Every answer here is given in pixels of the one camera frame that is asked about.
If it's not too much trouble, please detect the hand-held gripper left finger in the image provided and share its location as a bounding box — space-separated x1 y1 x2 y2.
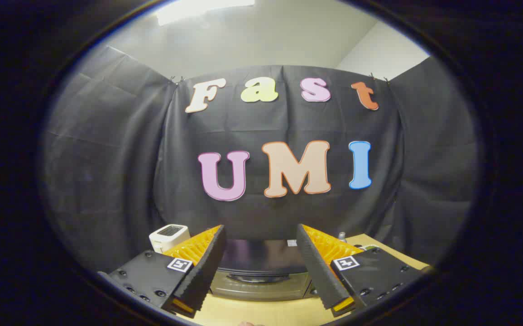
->
97 225 226 319

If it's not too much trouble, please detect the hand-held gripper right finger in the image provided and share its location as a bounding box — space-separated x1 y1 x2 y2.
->
296 224 432 317

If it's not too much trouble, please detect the black toaster oven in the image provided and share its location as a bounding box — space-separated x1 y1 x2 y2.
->
209 239 318 302

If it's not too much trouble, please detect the white bread toaster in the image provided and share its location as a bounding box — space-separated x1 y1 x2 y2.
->
149 224 191 253

